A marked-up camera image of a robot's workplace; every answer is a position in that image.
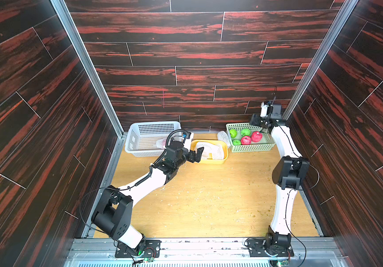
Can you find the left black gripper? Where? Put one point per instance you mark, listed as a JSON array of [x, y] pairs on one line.
[[197, 155]]

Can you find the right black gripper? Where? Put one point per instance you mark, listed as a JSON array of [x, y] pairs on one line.
[[260, 120]]

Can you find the red apple netted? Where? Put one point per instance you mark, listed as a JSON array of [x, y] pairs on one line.
[[246, 140], [256, 136], [161, 144]]

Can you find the white foam net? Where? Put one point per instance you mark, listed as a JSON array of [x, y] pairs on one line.
[[224, 137], [211, 151]]

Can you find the green apple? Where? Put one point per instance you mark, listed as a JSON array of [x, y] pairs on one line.
[[236, 142], [233, 133]]

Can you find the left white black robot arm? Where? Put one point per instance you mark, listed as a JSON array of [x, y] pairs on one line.
[[113, 212]]

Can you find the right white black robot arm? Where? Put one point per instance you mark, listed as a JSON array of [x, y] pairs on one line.
[[288, 177]]

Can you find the yellow plastic tub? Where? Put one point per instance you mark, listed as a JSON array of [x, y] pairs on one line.
[[208, 161]]

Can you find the green plastic mesh basket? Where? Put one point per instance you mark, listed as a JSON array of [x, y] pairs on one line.
[[266, 144]]

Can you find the white plastic mesh basket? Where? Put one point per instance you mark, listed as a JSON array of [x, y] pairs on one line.
[[142, 137]]

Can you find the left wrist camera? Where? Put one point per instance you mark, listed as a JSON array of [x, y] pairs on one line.
[[187, 139]]

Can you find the front aluminium rail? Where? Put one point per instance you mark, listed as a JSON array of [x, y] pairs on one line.
[[206, 252]]

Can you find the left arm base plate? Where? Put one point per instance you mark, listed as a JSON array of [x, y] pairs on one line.
[[147, 248]]

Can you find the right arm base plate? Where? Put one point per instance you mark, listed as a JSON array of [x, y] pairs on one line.
[[257, 248]]

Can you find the right aluminium frame post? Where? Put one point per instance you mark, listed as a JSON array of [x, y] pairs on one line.
[[332, 34]]

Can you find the aluminium frame post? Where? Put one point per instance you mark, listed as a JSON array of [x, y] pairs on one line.
[[73, 34], [332, 34]]

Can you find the left aluminium frame post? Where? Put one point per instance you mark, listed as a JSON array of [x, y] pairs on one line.
[[73, 34]]

